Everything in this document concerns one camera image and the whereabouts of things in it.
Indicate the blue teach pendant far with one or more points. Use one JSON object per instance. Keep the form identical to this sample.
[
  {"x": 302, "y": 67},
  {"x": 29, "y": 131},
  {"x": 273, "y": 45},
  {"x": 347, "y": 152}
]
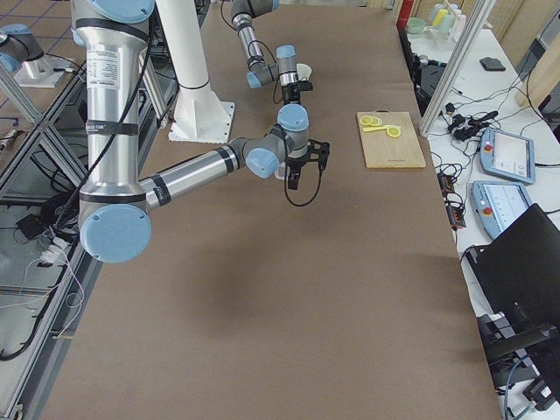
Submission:
[{"x": 508, "y": 156}]

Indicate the black small pad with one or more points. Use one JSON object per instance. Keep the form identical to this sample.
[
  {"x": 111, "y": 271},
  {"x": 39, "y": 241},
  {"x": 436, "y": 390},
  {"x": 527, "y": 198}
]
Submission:
[{"x": 491, "y": 64}]

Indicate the lemon slice single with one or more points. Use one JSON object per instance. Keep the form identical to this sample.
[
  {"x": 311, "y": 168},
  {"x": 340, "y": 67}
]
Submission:
[{"x": 393, "y": 131}]

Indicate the white paper bowl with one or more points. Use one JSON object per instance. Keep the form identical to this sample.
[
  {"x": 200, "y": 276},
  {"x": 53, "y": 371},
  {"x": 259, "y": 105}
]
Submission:
[{"x": 304, "y": 72}]

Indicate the yellow toy knife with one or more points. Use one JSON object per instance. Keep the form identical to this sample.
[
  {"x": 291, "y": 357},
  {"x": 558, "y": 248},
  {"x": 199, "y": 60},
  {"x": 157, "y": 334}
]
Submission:
[{"x": 375, "y": 128}]

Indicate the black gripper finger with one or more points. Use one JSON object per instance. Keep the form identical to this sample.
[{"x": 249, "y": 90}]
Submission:
[
  {"x": 295, "y": 180},
  {"x": 290, "y": 180}
]

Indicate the white pillar with base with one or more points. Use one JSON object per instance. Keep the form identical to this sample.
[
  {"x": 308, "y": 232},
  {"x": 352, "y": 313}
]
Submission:
[{"x": 199, "y": 115}]

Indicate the blue teach pendant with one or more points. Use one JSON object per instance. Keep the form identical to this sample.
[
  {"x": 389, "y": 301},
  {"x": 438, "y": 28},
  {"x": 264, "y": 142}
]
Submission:
[
  {"x": 508, "y": 156},
  {"x": 499, "y": 204}
]

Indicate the clear plastic egg box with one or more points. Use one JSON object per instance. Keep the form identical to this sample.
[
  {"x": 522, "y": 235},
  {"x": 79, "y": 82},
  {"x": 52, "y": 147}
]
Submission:
[{"x": 280, "y": 171}]

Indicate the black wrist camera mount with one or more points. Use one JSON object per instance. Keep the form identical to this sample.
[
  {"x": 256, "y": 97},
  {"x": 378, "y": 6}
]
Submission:
[
  {"x": 318, "y": 152},
  {"x": 304, "y": 86}
]

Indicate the black monitor back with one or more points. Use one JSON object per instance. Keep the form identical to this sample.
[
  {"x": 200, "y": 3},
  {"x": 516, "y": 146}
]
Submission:
[{"x": 519, "y": 275}]

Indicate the lemon slice pair lower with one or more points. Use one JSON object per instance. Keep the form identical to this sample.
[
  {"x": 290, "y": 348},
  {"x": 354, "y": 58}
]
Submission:
[{"x": 366, "y": 120}]

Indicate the blue teach pendant near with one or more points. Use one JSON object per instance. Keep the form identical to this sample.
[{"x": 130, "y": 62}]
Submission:
[{"x": 499, "y": 204}]

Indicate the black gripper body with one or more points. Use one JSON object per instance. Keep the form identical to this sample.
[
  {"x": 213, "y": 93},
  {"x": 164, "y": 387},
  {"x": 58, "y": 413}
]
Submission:
[
  {"x": 297, "y": 163},
  {"x": 290, "y": 93}
]

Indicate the wooden cutting board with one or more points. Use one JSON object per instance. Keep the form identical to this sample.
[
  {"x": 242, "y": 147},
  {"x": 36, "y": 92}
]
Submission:
[{"x": 383, "y": 152}]

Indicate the aluminium frame post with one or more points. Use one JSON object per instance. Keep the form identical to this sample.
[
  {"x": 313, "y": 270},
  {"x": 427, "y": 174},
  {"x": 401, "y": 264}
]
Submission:
[{"x": 466, "y": 41}]

